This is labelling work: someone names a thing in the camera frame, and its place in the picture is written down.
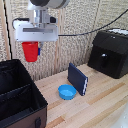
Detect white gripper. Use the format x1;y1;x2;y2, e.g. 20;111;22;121
15;22;60;57

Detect red plastic cup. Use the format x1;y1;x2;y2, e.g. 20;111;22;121
21;41;40;63

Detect navy blue book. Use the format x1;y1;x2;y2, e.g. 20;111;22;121
67;62;90;97

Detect blue plastic bowl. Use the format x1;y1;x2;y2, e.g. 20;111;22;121
57;84;77;101

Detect black fabric storage case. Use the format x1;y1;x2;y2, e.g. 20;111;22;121
0;58;49;128

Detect black box device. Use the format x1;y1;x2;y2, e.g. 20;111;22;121
87;28;128;80

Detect black cable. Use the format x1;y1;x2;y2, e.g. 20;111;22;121
57;8;128;37

